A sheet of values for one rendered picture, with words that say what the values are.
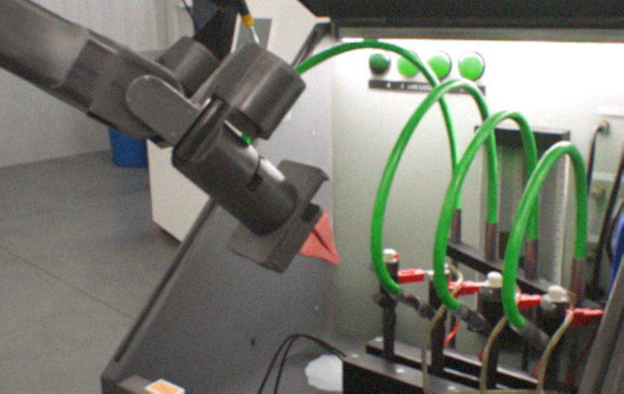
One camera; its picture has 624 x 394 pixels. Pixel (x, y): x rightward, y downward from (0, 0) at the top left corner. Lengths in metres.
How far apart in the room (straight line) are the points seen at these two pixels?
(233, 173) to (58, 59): 0.16
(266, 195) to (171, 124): 0.11
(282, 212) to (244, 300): 0.67
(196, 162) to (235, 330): 0.74
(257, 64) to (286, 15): 3.26
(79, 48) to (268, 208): 0.20
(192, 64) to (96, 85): 0.41
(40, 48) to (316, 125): 0.85
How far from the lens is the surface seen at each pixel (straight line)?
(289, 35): 3.89
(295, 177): 0.68
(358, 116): 1.38
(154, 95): 0.59
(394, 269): 1.05
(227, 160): 0.61
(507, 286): 0.81
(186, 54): 1.00
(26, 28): 0.61
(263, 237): 0.66
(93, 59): 0.60
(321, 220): 0.67
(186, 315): 1.22
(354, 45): 1.05
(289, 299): 1.40
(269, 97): 0.62
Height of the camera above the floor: 1.49
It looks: 14 degrees down
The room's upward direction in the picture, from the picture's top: 1 degrees counter-clockwise
